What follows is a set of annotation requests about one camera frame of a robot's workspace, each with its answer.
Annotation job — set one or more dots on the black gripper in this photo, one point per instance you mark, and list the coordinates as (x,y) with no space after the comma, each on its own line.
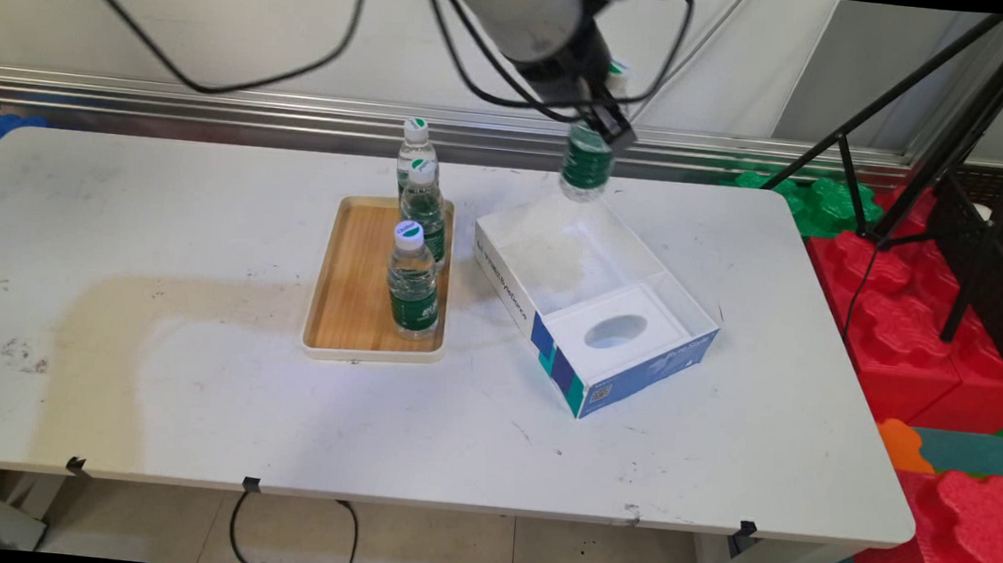
(567,67)

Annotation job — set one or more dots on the green label water bottle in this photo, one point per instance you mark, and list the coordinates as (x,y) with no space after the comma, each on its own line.
(585,167)
(415,145)
(413,297)
(426,213)

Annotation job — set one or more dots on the white and blue cardboard box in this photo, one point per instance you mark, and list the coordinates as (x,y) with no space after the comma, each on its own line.
(604,343)

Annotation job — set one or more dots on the green foam block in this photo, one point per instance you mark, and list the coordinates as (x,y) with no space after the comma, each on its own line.
(820,208)

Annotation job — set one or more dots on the wooden tray with cream rim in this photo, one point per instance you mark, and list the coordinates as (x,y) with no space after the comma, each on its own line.
(352,306)

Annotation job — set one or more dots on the black tripod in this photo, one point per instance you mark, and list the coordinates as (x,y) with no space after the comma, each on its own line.
(971,113)

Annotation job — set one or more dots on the large red foam block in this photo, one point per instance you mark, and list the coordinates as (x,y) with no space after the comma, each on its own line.
(909,331)

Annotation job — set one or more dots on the black flat panel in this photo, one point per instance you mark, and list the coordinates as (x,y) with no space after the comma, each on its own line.
(993,284)

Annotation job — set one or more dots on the black tape clip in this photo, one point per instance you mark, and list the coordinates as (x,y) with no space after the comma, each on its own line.
(251,483)
(745,530)
(75,465)

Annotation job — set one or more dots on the orange foam piece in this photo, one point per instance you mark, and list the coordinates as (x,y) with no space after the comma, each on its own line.
(900,445)

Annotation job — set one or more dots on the teal foam mat strip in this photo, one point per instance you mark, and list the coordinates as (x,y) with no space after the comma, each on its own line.
(976,453)

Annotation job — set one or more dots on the aluminium rail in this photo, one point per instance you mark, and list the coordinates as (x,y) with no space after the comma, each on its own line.
(211,106)

